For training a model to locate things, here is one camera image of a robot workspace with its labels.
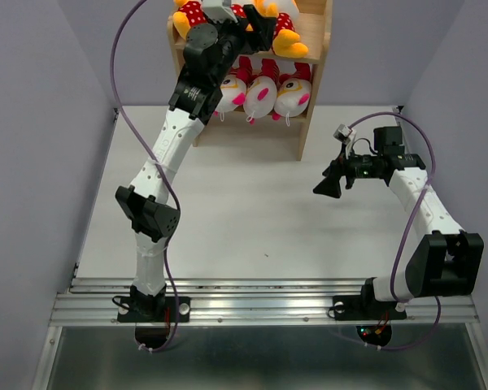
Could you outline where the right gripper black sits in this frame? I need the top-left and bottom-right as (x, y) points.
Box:
(312, 142), (382, 198)

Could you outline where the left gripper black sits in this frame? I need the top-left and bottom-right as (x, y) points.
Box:
(203, 3), (276, 85)

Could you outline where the orange plush facing up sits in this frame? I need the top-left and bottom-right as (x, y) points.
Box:
(231, 0), (255, 20)

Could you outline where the orange plush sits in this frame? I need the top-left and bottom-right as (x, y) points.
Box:
(172, 0), (207, 40)
(255, 0), (308, 59)

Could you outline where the white pink plush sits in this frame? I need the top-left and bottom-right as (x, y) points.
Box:
(243, 58), (280, 124)
(214, 56), (253, 121)
(272, 63), (312, 126)

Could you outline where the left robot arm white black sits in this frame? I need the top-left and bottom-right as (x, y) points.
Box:
(114, 1), (276, 320)

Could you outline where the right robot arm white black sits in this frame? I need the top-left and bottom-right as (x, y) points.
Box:
(313, 125), (484, 319)

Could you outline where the wooden shelf unit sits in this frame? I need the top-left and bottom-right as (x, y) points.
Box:
(166, 0), (334, 162)

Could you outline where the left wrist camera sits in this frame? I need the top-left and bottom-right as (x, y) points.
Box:
(201, 0), (237, 24)

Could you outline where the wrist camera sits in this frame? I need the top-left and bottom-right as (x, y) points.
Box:
(201, 0), (237, 24)
(333, 124), (356, 158)

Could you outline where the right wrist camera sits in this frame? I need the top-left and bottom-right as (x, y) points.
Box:
(333, 124), (356, 158)

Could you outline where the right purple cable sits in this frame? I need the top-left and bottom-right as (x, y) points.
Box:
(349, 112), (442, 351)

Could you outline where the purple cable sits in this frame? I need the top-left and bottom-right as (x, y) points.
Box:
(111, 0), (185, 353)
(349, 112), (442, 351)

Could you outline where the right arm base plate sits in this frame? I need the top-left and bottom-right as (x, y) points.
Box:
(327, 295), (407, 321)

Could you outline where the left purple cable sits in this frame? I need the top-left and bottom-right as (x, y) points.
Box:
(111, 0), (185, 353)

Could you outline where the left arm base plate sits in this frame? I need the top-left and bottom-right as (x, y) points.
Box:
(111, 296), (191, 323)

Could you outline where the aluminium mounting rail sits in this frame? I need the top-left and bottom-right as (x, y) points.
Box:
(48, 278), (481, 326)

